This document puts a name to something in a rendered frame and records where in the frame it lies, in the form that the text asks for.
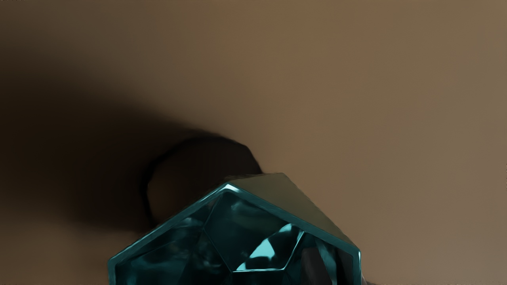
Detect teal faceted mug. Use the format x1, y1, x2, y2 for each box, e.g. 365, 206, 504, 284
108, 137, 362, 285

